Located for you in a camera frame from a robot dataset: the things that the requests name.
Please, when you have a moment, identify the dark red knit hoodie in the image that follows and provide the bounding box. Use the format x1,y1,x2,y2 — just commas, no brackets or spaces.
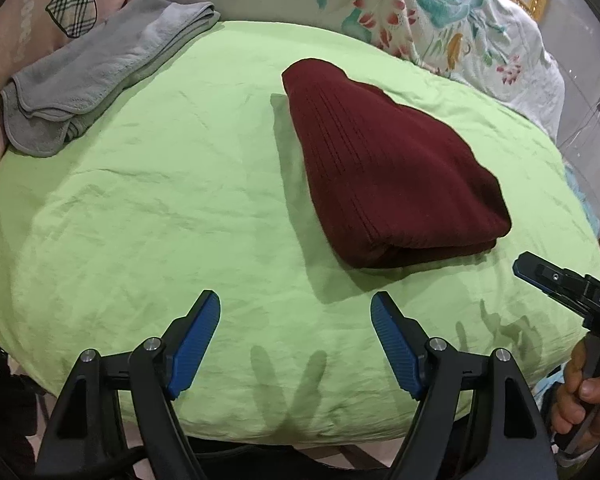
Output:
282,58,512,269

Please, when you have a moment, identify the person's right hand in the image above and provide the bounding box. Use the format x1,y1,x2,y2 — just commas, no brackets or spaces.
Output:
550,339,600,445

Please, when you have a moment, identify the light blue floral sheet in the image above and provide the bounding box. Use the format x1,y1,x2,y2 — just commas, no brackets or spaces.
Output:
564,159,600,237

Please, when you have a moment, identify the light green bed sheet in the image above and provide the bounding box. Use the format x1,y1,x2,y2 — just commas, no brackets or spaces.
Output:
0,22,600,445

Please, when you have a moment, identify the folded grey towel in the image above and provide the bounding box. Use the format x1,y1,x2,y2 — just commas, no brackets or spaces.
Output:
1,0,220,158

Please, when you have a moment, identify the white floral quilt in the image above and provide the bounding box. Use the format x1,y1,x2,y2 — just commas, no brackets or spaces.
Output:
171,0,565,139

